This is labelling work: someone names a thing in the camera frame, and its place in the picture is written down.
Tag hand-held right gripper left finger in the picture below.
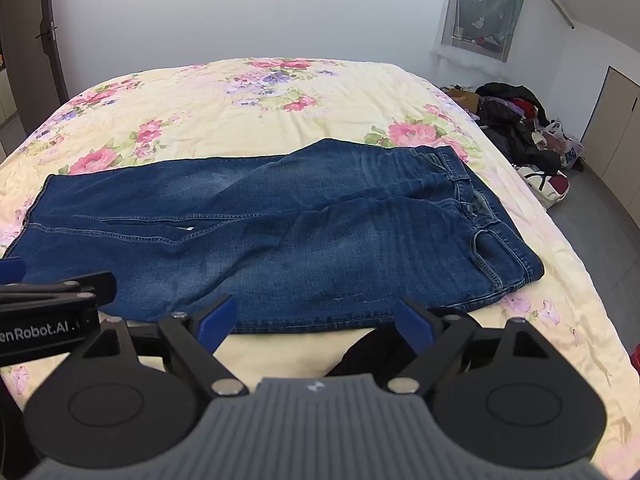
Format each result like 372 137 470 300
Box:
85 294 250 397

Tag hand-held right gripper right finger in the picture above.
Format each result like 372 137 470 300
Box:
386 297 551 395

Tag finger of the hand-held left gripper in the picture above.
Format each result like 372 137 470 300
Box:
0 257 27 286
0 271 118 311

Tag blue denim pants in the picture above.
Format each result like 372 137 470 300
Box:
2 139 546 336

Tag dark cloth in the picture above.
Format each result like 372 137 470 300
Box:
324 329 403 378

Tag white and red bag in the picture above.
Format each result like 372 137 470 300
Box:
516 164 571 211

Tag floral bed blanket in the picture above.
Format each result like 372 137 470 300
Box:
0 57 640 466

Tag pile of dark clothes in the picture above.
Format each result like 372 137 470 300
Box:
442 81 563 176

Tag white plastic bag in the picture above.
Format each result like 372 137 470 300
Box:
537 119 586 170

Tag brown door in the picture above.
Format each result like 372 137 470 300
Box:
0 0 69 161

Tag beige cabinet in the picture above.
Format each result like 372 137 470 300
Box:
581 65 640 223

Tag window with cactus curtain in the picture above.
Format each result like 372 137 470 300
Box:
432 0 532 66

